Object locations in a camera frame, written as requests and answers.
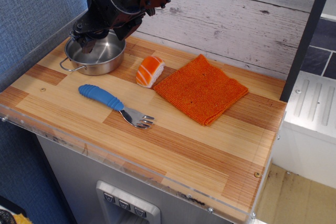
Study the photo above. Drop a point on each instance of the small steel pot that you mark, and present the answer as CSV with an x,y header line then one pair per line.
x,y
105,57

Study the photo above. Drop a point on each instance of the silver button panel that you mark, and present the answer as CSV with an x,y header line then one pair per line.
x,y
119,206

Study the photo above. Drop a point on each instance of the blue handled metal fork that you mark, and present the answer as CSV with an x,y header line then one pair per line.
x,y
132,116

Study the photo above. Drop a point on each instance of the black vertical frame post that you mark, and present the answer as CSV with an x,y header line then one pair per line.
x,y
306,38

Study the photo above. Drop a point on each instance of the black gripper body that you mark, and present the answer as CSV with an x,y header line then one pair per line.
x,y
104,15

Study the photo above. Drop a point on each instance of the clear acrylic table guard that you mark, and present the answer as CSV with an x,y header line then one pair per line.
x,y
218,169

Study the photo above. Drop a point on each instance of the toy salmon sushi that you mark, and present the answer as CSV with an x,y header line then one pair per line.
x,y
149,71

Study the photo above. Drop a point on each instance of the silver toy appliance cabinet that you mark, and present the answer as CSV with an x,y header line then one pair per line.
x,y
77,175

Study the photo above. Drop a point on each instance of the yellow black object corner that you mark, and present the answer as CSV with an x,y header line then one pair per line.
x,y
9,217

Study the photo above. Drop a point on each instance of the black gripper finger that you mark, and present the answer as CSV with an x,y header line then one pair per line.
x,y
126,30
86,42

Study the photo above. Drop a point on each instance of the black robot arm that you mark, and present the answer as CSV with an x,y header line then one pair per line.
x,y
150,7

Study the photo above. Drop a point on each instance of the white grooved box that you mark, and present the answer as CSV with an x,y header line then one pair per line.
x,y
306,139

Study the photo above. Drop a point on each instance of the orange knitted cloth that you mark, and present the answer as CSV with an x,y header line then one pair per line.
x,y
201,91

